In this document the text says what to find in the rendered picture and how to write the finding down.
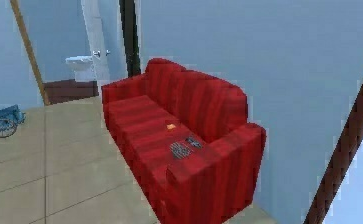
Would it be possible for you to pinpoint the red sofa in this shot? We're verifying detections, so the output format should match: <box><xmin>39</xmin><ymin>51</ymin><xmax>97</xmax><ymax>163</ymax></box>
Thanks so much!
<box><xmin>101</xmin><ymin>57</ymin><xmax>267</xmax><ymax>224</ymax></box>

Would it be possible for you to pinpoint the black remote control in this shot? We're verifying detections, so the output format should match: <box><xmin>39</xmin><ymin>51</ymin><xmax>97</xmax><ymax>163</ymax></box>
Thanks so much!
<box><xmin>169</xmin><ymin>141</ymin><xmax>192</xmax><ymax>160</ymax></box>
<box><xmin>185</xmin><ymin>134</ymin><xmax>204</xmax><ymax>150</ymax></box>

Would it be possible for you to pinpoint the white sink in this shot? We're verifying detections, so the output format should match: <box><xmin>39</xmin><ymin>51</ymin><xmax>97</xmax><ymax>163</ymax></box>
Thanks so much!
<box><xmin>65</xmin><ymin>55</ymin><xmax>96</xmax><ymax>83</ymax></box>

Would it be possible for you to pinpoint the white room door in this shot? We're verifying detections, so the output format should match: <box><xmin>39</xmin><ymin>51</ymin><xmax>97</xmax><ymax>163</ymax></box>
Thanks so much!
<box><xmin>80</xmin><ymin>0</ymin><xmax>112</xmax><ymax>88</ymax></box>

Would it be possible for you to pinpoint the blue wheeled cart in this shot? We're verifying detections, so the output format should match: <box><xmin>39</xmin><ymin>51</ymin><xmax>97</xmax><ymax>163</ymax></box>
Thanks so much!
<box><xmin>0</xmin><ymin>104</ymin><xmax>27</xmax><ymax>139</ymax></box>

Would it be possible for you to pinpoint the silver door handle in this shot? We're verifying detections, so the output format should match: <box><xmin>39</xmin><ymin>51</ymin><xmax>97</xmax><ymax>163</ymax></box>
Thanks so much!
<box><xmin>92</xmin><ymin>49</ymin><xmax>111</xmax><ymax>59</ymax></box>

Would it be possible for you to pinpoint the brown window frame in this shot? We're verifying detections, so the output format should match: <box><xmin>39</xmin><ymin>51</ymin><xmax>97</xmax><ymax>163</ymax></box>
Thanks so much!
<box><xmin>302</xmin><ymin>59</ymin><xmax>363</xmax><ymax>224</ymax></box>

